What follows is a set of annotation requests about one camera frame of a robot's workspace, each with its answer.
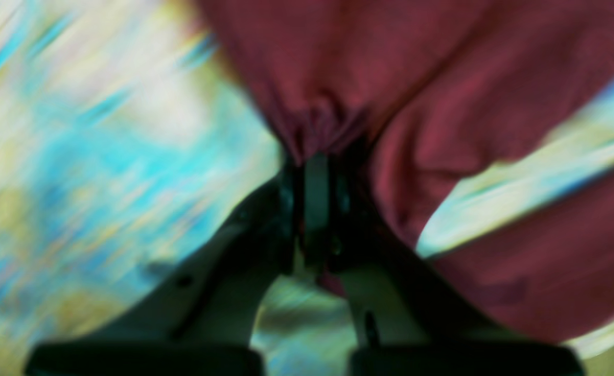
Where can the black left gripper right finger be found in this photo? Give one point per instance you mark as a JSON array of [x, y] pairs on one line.
[[407, 319]]

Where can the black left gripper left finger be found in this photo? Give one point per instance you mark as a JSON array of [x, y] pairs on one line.
[[200, 320]]

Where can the maroon long-sleeve t-shirt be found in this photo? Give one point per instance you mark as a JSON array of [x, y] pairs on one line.
[[436, 91]]

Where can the patterned colourful tablecloth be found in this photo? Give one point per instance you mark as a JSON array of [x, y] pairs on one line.
[[124, 144]]

